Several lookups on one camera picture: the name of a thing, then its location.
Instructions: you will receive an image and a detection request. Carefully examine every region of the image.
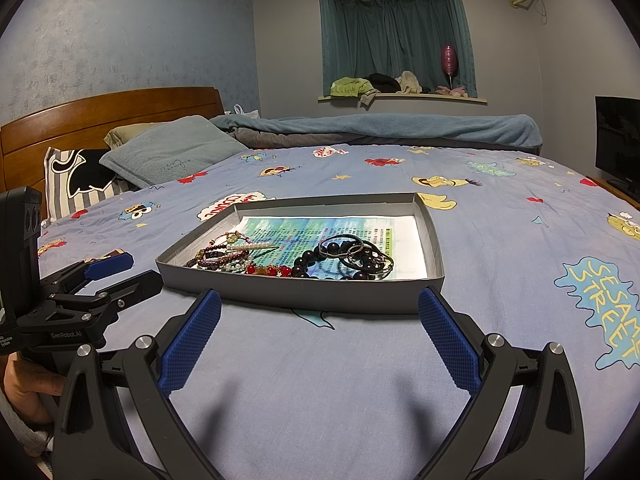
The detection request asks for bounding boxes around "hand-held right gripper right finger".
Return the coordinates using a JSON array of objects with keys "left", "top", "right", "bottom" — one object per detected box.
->
[{"left": 417, "top": 285, "right": 587, "bottom": 480}]

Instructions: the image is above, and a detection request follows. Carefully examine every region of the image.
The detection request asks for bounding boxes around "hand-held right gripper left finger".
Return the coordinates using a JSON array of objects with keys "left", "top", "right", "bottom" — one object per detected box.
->
[{"left": 51, "top": 288, "right": 224, "bottom": 480}]

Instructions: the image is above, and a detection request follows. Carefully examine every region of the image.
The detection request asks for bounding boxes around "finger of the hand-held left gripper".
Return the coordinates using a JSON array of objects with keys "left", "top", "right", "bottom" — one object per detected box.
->
[
  {"left": 47, "top": 269, "right": 165, "bottom": 351},
  {"left": 39, "top": 252, "right": 135, "bottom": 301}
]

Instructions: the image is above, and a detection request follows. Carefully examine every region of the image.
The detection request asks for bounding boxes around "purple bead bracelet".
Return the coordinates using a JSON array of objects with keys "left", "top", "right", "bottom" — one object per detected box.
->
[{"left": 199, "top": 244, "right": 255, "bottom": 273}]

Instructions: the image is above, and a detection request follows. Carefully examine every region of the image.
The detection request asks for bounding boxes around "red bead gold tassel ornament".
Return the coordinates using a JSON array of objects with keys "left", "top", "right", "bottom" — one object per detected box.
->
[{"left": 244, "top": 261, "right": 294, "bottom": 279}]

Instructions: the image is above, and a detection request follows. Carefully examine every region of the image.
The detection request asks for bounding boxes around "large black bead bracelet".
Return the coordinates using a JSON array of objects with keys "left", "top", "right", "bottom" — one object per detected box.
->
[{"left": 320, "top": 241, "right": 396, "bottom": 281}]

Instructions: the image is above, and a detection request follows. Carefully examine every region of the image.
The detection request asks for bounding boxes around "pearl bracelet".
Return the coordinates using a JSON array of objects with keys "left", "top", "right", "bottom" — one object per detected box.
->
[{"left": 223, "top": 241, "right": 281, "bottom": 256}]

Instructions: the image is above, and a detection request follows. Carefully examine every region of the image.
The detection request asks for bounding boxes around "green charm cord bracelet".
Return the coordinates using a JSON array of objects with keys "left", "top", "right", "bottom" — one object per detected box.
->
[{"left": 212, "top": 230, "right": 257, "bottom": 249}]

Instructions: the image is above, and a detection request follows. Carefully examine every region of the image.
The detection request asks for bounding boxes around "grey cardboard tray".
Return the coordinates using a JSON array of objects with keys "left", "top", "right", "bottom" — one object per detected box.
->
[{"left": 155, "top": 192, "right": 445, "bottom": 316}]

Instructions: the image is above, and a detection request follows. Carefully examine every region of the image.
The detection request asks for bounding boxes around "small black bead bracelet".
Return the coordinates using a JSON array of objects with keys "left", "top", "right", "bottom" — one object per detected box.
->
[{"left": 291, "top": 247, "right": 332, "bottom": 280}]

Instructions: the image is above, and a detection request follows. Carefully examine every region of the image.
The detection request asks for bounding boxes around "person's left forearm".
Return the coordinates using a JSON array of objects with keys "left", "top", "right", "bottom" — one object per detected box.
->
[{"left": 0, "top": 387, "right": 53, "bottom": 463}]

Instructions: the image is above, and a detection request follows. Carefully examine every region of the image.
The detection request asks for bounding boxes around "person's left hand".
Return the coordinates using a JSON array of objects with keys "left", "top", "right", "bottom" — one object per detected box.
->
[{"left": 4, "top": 359, "right": 68, "bottom": 425}]

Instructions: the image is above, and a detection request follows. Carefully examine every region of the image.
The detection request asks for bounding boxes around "black white striped pillow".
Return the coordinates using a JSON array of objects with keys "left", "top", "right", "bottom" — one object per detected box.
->
[{"left": 43, "top": 147, "right": 132, "bottom": 222}]

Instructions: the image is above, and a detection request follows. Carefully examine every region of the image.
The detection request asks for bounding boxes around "cartoon printed blue bedsheet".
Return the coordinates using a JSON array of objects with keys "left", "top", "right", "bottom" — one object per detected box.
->
[{"left": 0, "top": 144, "right": 640, "bottom": 480}]

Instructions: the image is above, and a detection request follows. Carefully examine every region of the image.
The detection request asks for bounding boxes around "grey pillow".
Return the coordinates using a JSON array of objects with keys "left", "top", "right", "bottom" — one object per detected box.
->
[{"left": 98, "top": 114, "right": 250, "bottom": 189}]

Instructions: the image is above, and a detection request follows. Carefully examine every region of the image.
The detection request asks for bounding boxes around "beige pillow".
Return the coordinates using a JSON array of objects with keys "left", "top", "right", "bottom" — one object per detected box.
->
[{"left": 103, "top": 122, "right": 167, "bottom": 149}]

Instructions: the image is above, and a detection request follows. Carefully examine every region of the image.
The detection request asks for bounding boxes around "wooden headboard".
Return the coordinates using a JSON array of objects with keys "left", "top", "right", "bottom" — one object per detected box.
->
[{"left": 0, "top": 86, "right": 224, "bottom": 222}]

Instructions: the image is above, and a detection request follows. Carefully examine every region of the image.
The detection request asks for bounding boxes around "printed paper sheet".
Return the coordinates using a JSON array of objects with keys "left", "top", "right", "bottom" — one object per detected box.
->
[{"left": 234, "top": 215, "right": 427, "bottom": 282}]

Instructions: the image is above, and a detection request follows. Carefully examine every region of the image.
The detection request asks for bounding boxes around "grey blanket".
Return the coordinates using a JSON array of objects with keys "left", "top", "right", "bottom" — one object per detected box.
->
[{"left": 231, "top": 127, "right": 542, "bottom": 157}]

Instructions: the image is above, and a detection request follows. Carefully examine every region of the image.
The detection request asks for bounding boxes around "wooden television stand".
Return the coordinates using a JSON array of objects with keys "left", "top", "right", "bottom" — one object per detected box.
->
[{"left": 586, "top": 175, "right": 640, "bottom": 212}]

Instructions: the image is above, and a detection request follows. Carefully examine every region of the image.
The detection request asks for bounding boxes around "blue duvet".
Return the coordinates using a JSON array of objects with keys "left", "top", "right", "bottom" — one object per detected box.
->
[{"left": 208, "top": 112, "right": 544, "bottom": 149}]

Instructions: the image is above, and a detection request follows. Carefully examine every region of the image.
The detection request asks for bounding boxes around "window sill board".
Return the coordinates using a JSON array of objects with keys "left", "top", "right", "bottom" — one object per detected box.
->
[{"left": 317, "top": 91, "right": 489, "bottom": 107}]

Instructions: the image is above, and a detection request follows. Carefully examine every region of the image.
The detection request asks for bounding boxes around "beige cloth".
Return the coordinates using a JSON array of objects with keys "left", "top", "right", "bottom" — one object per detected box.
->
[{"left": 394, "top": 70, "right": 424, "bottom": 95}]

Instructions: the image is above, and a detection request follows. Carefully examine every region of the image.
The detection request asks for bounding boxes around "black television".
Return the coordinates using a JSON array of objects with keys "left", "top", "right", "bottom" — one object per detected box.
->
[{"left": 594, "top": 95, "right": 640, "bottom": 197}]

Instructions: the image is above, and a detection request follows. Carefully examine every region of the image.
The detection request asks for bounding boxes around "black cloth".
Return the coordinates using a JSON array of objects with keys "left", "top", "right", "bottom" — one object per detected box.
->
[{"left": 366, "top": 73, "right": 402, "bottom": 95}]

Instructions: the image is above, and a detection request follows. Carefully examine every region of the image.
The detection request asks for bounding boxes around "green cloth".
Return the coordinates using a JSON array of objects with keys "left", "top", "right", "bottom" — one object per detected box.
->
[{"left": 330, "top": 77, "right": 379, "bottom": 99}]

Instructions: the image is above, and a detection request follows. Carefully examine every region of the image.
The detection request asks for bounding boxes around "pink balloon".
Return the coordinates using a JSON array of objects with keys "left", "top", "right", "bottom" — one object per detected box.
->
[{"left": 439, "top": 45, "right": 459, "bottom": 89}]

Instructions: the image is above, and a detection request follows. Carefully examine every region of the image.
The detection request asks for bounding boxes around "teal curtain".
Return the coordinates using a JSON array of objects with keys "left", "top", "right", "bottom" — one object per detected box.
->
[{"left": 316, "top": 0, "right": 477, "bottom": 99}]

